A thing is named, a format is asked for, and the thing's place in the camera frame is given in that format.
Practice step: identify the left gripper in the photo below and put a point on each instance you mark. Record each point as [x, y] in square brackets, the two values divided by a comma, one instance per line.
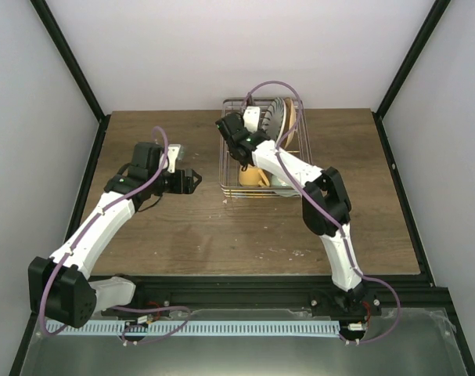
[181, 188]

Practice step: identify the yellow mug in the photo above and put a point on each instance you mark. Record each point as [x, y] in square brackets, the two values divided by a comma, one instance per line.
[252, 176]

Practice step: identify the celadon green bowl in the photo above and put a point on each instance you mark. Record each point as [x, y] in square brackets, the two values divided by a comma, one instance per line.
[281, 188]

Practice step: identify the blue striped white plate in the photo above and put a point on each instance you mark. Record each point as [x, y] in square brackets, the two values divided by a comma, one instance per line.
[274, 119]

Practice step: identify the beige bird pattern plate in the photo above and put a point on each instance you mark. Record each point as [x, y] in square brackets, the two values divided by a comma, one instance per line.
[290, 118]

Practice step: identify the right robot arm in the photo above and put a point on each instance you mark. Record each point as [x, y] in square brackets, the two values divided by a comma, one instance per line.
[325, 203]

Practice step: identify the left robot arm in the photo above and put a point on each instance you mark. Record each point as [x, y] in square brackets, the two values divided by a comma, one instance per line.
[59, 286]

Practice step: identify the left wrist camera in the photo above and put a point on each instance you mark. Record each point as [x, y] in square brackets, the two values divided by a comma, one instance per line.
[174, 153]

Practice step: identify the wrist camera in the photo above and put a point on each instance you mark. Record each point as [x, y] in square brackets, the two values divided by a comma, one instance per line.
[252, 118]
[174, 153]

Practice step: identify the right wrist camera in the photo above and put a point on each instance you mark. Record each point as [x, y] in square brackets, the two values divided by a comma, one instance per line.
[252, 118]

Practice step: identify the wire dish rack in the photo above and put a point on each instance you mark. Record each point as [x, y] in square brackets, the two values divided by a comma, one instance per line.
[229, 168]

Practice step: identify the light blue slotted cable duct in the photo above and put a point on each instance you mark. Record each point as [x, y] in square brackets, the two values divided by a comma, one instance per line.
[218, 328]

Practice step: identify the left black frame post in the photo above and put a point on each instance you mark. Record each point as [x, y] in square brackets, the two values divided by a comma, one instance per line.
[50, 23]

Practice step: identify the black frame post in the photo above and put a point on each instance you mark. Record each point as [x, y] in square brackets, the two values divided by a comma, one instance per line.
[50, 23]
[427, 28]

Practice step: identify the black aluminium frame rail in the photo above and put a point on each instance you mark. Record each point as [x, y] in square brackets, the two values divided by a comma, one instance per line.
[317, 294]

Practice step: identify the right black frame post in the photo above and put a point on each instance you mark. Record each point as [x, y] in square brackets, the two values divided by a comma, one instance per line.
[427, 28]

